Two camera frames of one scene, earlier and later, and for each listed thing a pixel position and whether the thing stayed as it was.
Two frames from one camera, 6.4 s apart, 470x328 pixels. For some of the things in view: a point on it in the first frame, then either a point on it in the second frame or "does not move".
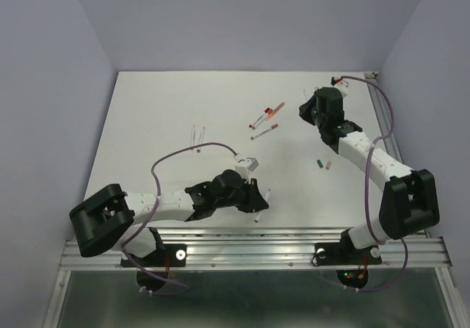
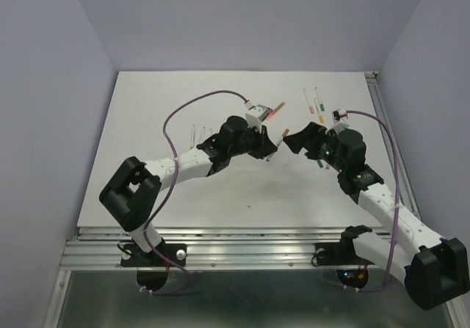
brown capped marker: [271, 128] → [285, 133]
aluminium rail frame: [275, 249] does not move
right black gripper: [304, 108] → [308, 138]
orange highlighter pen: [277, 108] does not move
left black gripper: [253, 199] → [264, 145]
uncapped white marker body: [193, 136] does not move
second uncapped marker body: [198, 149] does not move
